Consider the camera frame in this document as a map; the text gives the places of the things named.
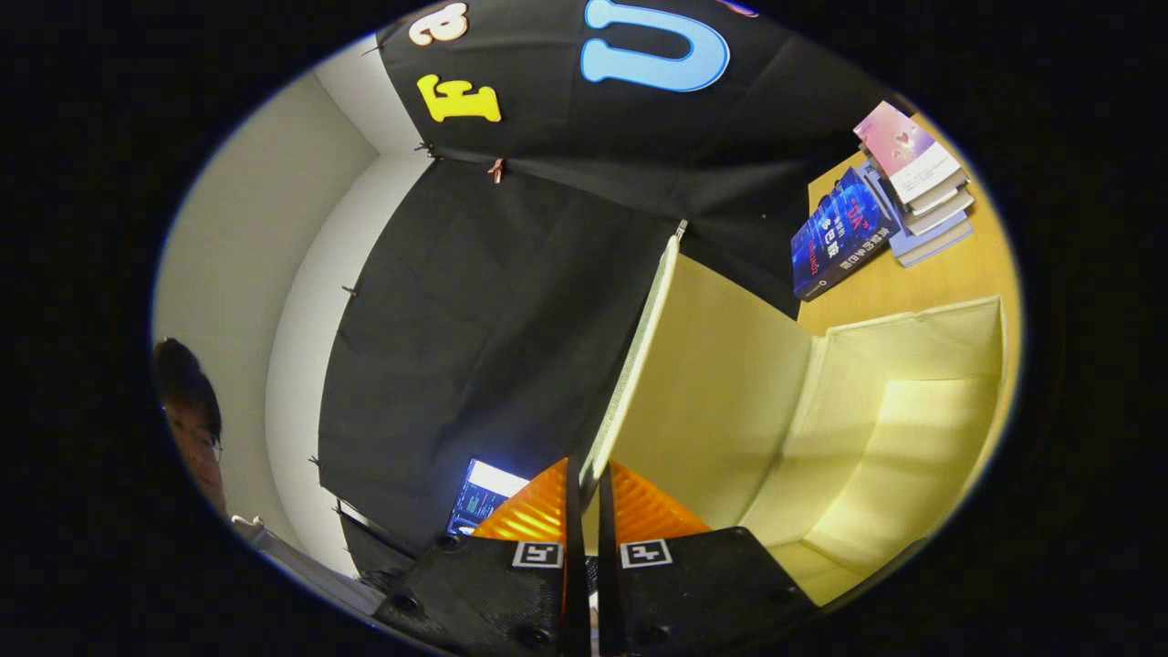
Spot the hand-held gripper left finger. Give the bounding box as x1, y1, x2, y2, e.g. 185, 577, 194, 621
372, 456, 592, 657

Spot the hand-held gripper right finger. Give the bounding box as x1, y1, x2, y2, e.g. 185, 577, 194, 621
598, 461, 822, 657

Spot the green fabric storage box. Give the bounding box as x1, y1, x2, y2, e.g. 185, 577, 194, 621
584, 235, 1009, 608

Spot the lit computer screen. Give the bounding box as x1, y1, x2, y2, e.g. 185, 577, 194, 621
445, 458, 530, 537

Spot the dark blue book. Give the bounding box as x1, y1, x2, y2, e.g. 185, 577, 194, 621
790, 167, 900, 302

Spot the person's head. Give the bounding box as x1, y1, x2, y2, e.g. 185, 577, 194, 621
152, 338, 229, 521

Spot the pale blue cover book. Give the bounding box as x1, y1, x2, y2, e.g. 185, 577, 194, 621
858, 160, 975, 268

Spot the grey cover book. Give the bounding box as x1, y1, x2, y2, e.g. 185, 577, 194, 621
899, 178, 975, 236

